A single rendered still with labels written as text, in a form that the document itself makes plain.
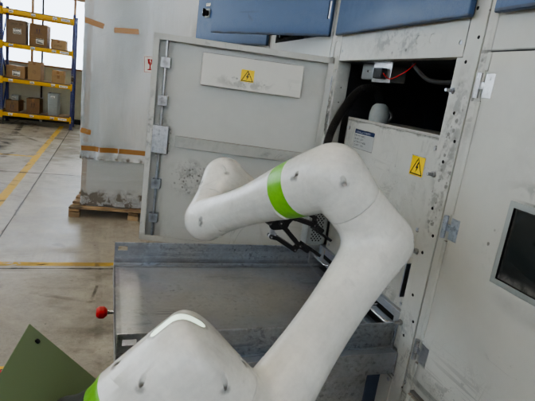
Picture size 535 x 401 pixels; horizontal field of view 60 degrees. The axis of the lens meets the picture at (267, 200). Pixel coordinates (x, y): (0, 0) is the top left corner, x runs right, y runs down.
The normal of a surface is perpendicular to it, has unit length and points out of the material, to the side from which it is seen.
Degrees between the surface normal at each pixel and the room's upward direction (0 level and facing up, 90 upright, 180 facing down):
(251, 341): 90
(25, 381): 44
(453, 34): 90
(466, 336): 90
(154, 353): 55
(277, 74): 90
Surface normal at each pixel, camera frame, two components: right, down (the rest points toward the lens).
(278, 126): 0.00, 0.23
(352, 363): 0.31, 0.26
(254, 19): -0.67, 0.08
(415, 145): -0.94, -0.05
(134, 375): -0.40, -0.47
